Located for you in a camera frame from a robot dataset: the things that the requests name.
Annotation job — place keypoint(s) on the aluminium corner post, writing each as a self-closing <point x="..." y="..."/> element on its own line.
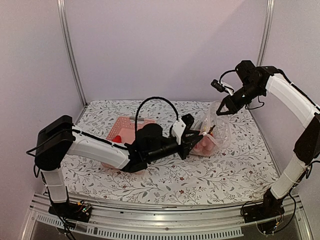
<point x="263" y="47"/>
<point x="61" y="6"/>

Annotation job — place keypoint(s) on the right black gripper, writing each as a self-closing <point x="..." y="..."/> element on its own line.
<point x="233" y="107"/>

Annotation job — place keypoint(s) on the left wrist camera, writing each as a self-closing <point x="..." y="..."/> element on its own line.
<point x="179" y="126"/>

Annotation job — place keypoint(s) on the orange toy fruit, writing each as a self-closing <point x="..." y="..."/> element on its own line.
<point x="117" y="139"/>

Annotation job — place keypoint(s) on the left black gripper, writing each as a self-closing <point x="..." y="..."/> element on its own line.
<point x="187" y="145"/>

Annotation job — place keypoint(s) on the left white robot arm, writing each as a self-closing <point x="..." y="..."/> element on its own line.
<point x="62" y="137"/>

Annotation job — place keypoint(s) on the pink plastic basket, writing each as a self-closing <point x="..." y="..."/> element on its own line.
<point x="125" y="127"/>

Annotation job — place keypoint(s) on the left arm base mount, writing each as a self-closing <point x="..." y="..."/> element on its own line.
<point x="80" y="211"/>

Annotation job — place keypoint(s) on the clear zip top bag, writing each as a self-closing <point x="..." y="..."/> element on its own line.
<point x="217" y="126"/>

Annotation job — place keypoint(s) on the red yellow toy fruit bunch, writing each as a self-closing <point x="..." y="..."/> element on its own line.
<point x="205" y="147"/>

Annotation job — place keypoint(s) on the right aluminium corner post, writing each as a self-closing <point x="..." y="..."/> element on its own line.
<point x="263" y="47"/>

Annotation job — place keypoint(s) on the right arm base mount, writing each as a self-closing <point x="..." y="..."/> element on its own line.
<point x="269" y="208"/>

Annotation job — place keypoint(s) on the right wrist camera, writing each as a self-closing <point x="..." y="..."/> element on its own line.
<point x="222" y="87"/>

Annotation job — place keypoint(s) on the left aluminium corner post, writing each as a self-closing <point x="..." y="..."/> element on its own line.
<point x="61" y="6"/>

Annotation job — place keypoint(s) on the aluminium front rail frame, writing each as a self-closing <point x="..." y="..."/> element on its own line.
<point x="119" y="220"/>

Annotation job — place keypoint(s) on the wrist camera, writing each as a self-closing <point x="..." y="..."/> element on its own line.
<point x="222" y="87"/>
<point x="179" y="126"/>

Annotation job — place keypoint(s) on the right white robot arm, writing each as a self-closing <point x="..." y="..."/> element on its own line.
<point x="307" y="146"/>

